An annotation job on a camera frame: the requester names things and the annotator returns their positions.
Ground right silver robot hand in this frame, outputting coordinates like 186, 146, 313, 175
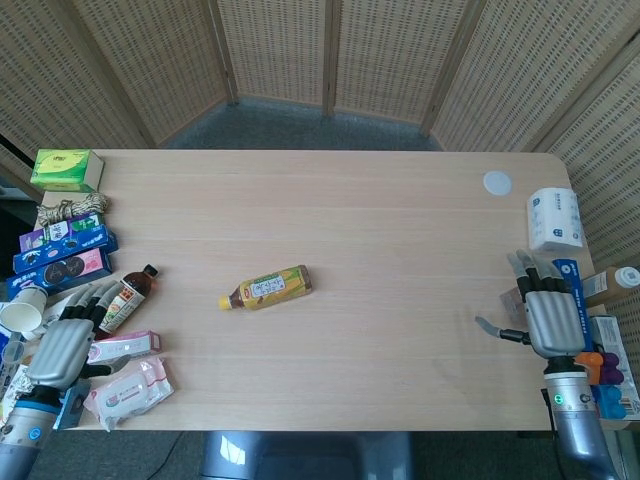
474, 251, 589, 359

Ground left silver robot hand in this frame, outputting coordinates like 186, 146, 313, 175
25, 280, 132, 389

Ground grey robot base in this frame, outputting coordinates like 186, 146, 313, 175
199, 430, 416, 480

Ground dark sauce bottle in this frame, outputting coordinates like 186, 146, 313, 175
95, 264, 160, 341

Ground yellow tea bottle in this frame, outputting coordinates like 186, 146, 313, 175
218, 265, 314, 312

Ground blue white long box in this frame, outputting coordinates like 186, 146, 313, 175
552, 258, 599, 354

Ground small tan card packet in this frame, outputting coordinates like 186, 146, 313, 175
500, 285, 527, 326

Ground white paper cup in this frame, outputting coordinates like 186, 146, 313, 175
0, 286, 50, 342

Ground white blue carton box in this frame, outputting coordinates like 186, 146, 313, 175
588, 314, 627, 359

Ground orange plastic object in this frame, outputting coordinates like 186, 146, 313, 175
574, 351, 603, 386

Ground pink white toothpaste box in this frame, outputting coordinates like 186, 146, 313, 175
87, 329, 162, 364

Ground orange juice bottle white cap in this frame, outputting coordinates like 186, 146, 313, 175
581, 266, 640, 309

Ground purple plastic bottles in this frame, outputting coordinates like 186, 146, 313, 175
598, 351, 626, 386

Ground pink blue cookie box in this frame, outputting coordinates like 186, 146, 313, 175
5, 248, 114, 300

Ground pink wet wipes pack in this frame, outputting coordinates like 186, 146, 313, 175
82, 355, 175, 433

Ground blue plastic bottle pack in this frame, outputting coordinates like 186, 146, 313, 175
593, 383, 635, 420

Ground white tissue paper pack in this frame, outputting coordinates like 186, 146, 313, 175
525, 187, 586, 253

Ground purple green cookie box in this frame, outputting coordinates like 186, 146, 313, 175
19, 213, 107, 254

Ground round white table cap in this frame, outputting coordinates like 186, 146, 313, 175
482, 170, 514, 197

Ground green tissue box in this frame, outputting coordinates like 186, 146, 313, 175
30, 148, 105, 194

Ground woven bamboo folding screen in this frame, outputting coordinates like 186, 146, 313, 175
0, 0, 640, 351

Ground coiled twine rope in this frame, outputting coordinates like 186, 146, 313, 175
36, 193, 110, 230

